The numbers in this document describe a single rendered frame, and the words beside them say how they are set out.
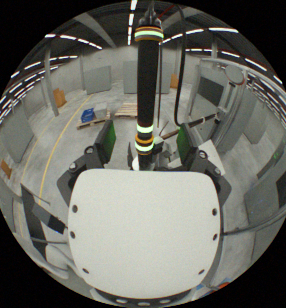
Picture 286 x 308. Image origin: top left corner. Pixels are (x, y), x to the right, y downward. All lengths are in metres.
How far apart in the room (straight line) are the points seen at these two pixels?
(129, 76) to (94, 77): 2.82
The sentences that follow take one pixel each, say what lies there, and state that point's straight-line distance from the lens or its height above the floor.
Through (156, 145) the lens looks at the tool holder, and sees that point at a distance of 0.27.
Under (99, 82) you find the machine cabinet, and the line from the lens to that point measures 7.59.
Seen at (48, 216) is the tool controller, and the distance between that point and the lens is 0.78.
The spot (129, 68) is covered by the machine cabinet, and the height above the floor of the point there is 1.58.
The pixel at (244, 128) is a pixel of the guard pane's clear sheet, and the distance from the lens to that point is 0.86.
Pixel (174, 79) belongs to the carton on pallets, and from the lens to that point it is 8.43.
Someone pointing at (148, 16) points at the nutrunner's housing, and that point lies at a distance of 0.20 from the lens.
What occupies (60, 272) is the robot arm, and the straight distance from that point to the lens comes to 0.62.
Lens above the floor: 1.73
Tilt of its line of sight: 51 degrees down
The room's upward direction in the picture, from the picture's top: 3 degrees clockwise
